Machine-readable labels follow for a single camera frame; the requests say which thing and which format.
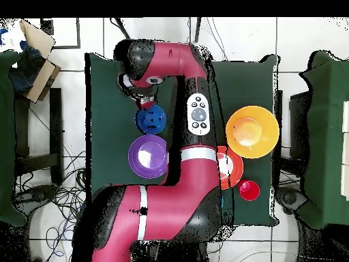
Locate small dark blue bowl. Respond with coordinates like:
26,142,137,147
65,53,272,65
135,104,167,136

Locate wide purple bowl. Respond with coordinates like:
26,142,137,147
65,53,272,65
127,134,170,179

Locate black tripod leg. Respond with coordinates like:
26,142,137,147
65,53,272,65
109,17,132,41

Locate short black leg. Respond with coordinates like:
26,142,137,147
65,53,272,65
194,17,202,44

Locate dark green tablecloth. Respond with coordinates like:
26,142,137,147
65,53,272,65
85,52,280,227

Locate yellow bowl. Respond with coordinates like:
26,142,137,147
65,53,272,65
225,105,280,160

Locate wide orange bowl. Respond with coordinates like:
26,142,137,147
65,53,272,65
216,145,244,190

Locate cardboard box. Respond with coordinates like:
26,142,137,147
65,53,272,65
9,19,62,104

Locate blue cloth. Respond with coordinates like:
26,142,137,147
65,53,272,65
8,40,46,93

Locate red cup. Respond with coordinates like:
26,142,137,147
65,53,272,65
237,179,260,202

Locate black chair base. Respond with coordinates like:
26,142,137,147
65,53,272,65
13,184,59,216
274,186,308,216

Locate green covered table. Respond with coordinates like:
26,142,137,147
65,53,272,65
0,49,28,227
298,49,349,230

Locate white boxes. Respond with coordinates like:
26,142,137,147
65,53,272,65
340,100,349,202

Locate black stool frame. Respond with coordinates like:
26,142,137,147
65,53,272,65
14,87,64,186

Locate thin black frame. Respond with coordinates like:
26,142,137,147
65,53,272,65
40,17,82,50

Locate tangle of floor cables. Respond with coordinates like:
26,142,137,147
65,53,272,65
14,149,89,262

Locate black chair frame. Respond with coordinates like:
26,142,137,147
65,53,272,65
272,89,312,170

